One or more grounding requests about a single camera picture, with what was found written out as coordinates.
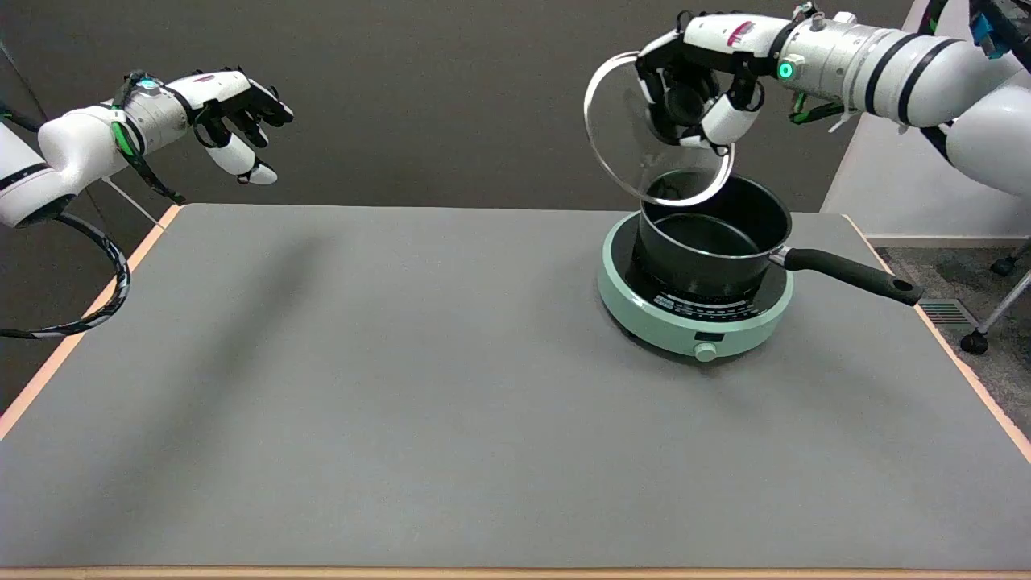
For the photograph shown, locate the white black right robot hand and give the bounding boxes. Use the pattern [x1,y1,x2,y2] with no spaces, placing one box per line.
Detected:
[635,10,794,154]

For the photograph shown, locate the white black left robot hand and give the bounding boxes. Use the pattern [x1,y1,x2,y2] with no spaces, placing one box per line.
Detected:
[165,68,295,187]

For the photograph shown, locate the glass pot lid black knob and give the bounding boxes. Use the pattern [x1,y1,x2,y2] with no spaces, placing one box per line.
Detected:
[583,51,735,209]

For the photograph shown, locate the white partition panel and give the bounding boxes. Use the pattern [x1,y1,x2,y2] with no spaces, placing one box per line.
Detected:
[820,0,1031,248]

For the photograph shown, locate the mint green induction cooker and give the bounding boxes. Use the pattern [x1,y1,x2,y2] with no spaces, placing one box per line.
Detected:
[597,211,795,363]

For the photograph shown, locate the grey floor vent grille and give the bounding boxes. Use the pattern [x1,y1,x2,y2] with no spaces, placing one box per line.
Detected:
[918,299,980,327]

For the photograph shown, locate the black chair caster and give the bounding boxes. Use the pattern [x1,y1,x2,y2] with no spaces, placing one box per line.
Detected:
[990,240,1031,278]

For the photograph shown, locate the thin green black wrist cable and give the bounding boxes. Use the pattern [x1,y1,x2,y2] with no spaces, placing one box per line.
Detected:
[111,70,188,205]

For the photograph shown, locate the black saucepan with long handle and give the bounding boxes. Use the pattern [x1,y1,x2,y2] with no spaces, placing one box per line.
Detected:
[636,168,925,308]

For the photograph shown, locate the thick black looping arm cable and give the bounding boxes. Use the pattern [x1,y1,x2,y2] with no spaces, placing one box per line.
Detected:
[0,211,131,340]

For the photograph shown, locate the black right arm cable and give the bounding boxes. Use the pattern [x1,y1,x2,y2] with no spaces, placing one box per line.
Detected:
[918,0,1031,59]

